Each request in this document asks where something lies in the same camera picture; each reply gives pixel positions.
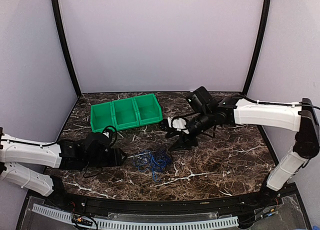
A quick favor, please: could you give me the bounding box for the black frame post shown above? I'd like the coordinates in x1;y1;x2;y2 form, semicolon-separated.
51;0;82;98
242;0;271;96

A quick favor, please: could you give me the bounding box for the left green plastic bin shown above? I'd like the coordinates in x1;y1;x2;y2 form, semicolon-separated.
90;101;118;133

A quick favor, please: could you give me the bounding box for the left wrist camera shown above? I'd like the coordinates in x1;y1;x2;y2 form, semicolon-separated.
83;125;118;149

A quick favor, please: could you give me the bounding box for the right black frame post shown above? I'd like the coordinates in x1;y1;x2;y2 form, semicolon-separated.
242;0;271;96

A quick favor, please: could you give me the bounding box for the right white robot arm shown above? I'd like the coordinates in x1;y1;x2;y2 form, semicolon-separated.
159;96;320;207

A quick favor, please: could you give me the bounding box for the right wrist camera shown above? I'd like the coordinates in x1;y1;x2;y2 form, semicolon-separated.
186;86;219;114

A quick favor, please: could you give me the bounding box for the right green plastic bin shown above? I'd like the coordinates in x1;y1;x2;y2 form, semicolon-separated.
133;93;163;126

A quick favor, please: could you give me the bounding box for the left black frame post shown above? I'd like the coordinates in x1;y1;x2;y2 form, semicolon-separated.
51;0;82;98

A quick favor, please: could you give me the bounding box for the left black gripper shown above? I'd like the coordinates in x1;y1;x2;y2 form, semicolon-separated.
83;147;127;169

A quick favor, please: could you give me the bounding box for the white slotted cable duct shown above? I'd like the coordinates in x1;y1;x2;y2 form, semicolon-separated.
32;204;239;230

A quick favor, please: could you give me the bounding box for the black front rail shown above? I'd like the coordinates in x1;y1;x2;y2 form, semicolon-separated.
24;184;301;218

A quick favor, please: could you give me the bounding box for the light blue cable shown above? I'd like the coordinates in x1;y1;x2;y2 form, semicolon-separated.
131;149;173;183

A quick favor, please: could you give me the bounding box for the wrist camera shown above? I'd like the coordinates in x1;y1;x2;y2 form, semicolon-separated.
83;125;118;149
186;86;219;114

